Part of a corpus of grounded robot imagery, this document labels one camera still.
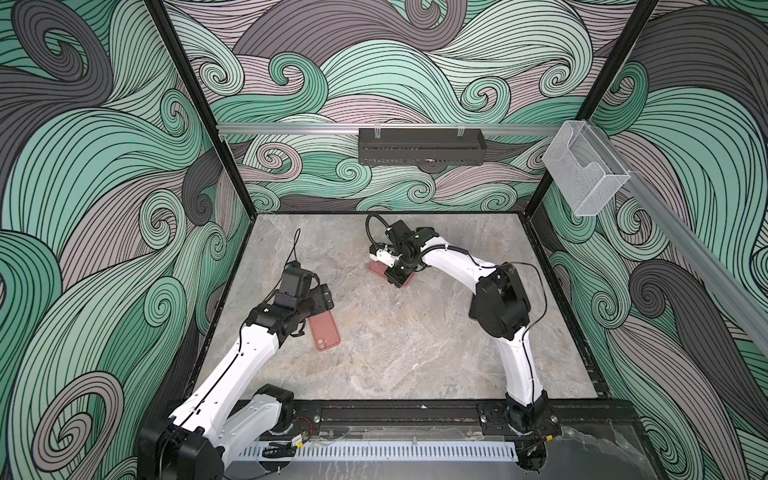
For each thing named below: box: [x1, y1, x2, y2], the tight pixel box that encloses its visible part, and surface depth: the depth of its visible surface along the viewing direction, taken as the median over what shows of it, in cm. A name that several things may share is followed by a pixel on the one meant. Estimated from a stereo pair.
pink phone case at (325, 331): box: [309, 310, 341, 351], surface depth 90 cm
